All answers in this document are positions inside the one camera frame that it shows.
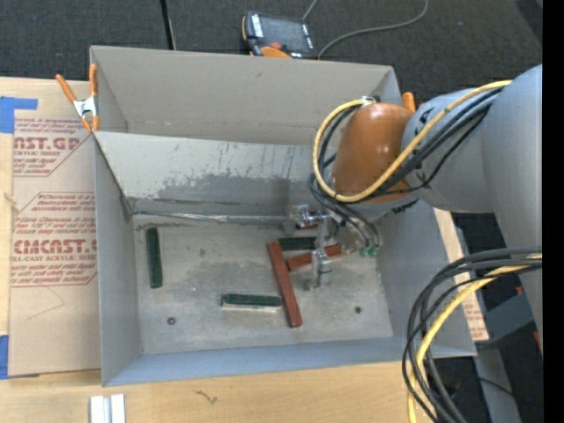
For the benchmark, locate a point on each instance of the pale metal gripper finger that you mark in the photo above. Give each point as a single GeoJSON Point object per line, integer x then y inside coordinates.
{"type": "Point", "coordinates": [321, 269]}
{"type": "Point", "coordinates": [302, 216]}

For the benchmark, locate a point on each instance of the red-brown flat block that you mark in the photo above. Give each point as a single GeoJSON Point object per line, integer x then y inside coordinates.
{"type": "Point", "coordinates": [285, 287]}
{"type": "Point", "coordinates": [302, 261]}

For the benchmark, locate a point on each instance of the dark green flat block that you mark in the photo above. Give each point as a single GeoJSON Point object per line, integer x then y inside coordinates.
{"type": "Point", "coordinates": [295, 243]}
{"type": "Point", "coordinates": [251, 300]}
{"type": "Point", "coordinates": [154, 258]}

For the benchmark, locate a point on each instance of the grey metal bin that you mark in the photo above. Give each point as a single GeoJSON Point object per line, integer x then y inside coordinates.
{"type": "Point", "coordinates": [220, 95]}

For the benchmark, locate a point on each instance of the brown cardboard board red print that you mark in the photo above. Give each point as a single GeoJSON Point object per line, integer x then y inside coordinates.
{"type": "Point", "coordinates": [53, 315]}

